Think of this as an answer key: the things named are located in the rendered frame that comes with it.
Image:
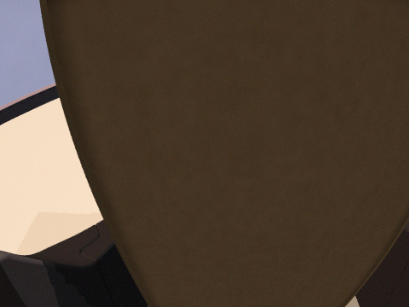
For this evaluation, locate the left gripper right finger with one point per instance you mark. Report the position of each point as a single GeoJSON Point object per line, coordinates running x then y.
{"type": "Point", "coordinates": [389, 284]}

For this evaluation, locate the brown cardboard box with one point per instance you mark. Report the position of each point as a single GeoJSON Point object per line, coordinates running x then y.
{"type": "Point", "coordinates": [242, 153]}

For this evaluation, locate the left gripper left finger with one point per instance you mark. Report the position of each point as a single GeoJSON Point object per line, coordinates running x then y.
{"type": "Point", "coordinates": [85, 270]}

